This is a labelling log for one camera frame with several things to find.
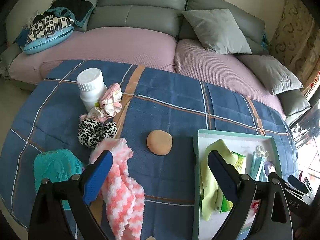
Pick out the pink sofa seat cover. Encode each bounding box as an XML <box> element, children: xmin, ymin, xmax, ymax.
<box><xmin>1</xmin><ymin>27</ymin><xmax>285</xmax><ymax>116</ymax></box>

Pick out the white pill bottle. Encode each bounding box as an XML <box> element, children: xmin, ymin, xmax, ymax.
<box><xmin>76</xmin><ymin>68</ymin><xmax>107</xmax><ymax>112</ymax></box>

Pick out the blue face mask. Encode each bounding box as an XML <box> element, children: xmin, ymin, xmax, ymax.
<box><xmin>251</xmin><ymin>145</ymin><xmax>268</xmax><ymax>181</ymax></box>

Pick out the patterned beige curtain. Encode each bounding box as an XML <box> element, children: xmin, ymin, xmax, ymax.
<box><xmin>270</xmin><ymin>0</ymin><xmax>319</xmax><ymax>88</ymax></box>

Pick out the grey throw pillow upright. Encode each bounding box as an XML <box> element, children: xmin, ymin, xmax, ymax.
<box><xmin>183</xmin><ymin>9</ymin><xmax>252</xmax><ymax>55</ymax></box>

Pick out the green tissue pack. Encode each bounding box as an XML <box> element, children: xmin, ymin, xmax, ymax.
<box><xmin>214</xmin><ymin>151</ymin><xmax>241</xmax><ymax>213</ymax></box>

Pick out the pink floral scrunchie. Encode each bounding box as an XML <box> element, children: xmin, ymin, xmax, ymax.
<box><xmin>80</xmin><ymin>83</ymin><xmax>122</xmax><ymax>122</ymax></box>

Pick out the green cloth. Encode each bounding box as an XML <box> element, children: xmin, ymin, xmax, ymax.
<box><xmin>200</xmin><ymin>139</ymin><xmax>238</xmax><ymax>221</ymax></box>

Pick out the black white patterned cushion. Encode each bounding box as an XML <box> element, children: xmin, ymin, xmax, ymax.
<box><xmin>22</xmin><ymin>15</ymin><xmax>74</xmax><ymax>55</ymax></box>

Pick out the grey sofa armrest cushion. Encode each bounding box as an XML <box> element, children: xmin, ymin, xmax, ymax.
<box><xmin>277</xmin><ymin>89</ymin><xmax>311</xmax><ymax>117</ymax></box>

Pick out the teal shallow cardboard tray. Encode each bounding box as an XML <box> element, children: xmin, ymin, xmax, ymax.
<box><xmin>193</xmin><ymin>129</ymin><xmax>291</xmax><ymax>239</ymax></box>

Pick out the grey sofa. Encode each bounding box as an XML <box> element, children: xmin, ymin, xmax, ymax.
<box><xmin>11</xmin><ymin>0</ymin><xmax>307</xmax><ymax>123</ymax></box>

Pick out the tan makeup sponge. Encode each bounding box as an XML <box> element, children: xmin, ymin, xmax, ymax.
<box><xmin>146</xmin><ymin>130</ymin><xmax>173</xmax><ymax>156</ymax></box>

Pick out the pink white knitted cloth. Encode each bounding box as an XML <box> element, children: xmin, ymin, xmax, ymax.
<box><xmin>89</xmin><ymin>138</ymin><xmax>145</xmax><ymax>239</ymax></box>

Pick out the leopard print scrunchie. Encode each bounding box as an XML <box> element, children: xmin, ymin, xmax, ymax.
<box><xmin>77</xmin><ymin>119</ymin><xmax>117</xmax><ymax>148</ymax></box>

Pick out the purple baby wipes pack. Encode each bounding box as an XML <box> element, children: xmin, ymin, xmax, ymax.
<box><xmin>264</xmin><ymin>161</ymin><xmax>276</xmax><ymax>178</ymax></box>

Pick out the blue plaid blanket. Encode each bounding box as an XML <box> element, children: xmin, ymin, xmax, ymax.
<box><xmin>1</xmin><ymin>60</ymin><xmax>297</xmax><ymax>239</ymax></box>

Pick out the grey throw pillow flat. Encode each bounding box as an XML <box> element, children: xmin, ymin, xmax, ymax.
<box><xmin>237</xmin><ymin>55</ymin><xmax>303</xmax><ymax>95</ymax></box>

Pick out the teal plastic house box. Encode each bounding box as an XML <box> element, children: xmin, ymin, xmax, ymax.
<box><xmin>33</xmin><ymin>149</ymin><xmax>84</xmax><ymax>194</ymax></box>

